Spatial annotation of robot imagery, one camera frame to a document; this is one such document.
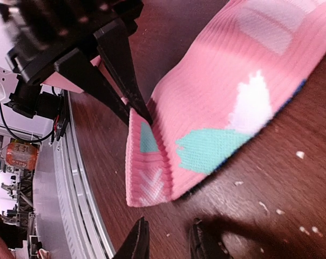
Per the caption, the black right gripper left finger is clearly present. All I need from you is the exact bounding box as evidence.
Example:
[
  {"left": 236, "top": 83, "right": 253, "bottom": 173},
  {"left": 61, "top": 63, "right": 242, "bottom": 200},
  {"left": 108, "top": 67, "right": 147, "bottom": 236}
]
[{"left": 113, "top": 217, "right": 150, "bottom": 259}]

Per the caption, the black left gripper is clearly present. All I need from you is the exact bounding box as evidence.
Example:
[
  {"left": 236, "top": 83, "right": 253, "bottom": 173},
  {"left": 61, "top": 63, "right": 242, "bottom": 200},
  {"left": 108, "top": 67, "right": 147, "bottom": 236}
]
[{"left": 0, "top": 1, "right": 153, "bottom": 125}]

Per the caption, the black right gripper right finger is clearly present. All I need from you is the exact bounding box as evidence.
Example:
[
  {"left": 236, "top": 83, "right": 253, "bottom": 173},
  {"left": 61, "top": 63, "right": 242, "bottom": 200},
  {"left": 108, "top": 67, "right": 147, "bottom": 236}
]
[{"left": 188, "top": 218, "right": 230, "bottom": 259}]

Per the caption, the pink sock with teal patches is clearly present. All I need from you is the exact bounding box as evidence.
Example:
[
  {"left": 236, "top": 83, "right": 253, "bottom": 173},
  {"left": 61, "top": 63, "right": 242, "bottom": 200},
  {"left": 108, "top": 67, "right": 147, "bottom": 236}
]
[{"left": 125, "top": 1, "right": 326, "bottom": 207}]

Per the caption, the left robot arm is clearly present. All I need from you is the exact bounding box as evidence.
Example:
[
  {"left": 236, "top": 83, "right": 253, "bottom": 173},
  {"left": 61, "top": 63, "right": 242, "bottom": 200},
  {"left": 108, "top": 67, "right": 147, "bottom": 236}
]
[{"left": 0, "top": 1, "right": 152, "bottom": 140}]

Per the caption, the pink plastic organizer tray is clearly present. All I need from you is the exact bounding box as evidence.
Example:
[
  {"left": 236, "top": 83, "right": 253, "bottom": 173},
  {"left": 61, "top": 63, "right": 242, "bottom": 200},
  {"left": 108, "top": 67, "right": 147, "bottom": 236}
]
[{"left": 43, "top": 56, "right": 129, "bottom": 105}]

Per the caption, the aluminium front rail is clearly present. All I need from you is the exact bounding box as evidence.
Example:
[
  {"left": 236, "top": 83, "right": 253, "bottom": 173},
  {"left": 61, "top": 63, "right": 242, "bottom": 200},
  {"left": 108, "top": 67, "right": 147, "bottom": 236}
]
[{"left": 33, "top": 91, "right": 117, "bottom": 259}]

